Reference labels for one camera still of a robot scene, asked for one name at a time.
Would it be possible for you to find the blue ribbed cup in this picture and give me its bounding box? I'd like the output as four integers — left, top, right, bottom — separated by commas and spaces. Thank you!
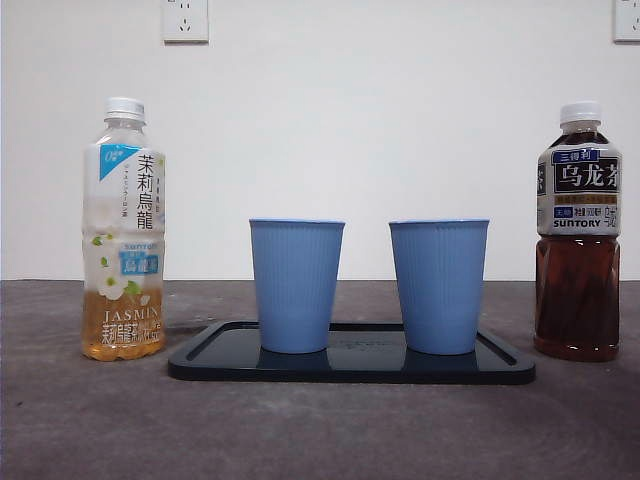
248, 217, 347, 355
387, 217, 491, 356

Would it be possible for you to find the white wall socket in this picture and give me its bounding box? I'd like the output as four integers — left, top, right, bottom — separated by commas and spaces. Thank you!
162, 0, 210, 44
612, 0, 640, 43

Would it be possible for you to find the dark oolong tea bottle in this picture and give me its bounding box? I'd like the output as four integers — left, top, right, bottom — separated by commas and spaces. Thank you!
532, 101, 623, 363

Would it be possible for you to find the dark navy rectangular tray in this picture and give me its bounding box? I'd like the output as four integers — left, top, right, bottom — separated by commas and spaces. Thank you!
166, 320, 537, 385

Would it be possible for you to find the jasmine tea bottle white label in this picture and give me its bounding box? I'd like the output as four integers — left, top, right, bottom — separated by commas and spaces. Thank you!
81, 96, 167, 362

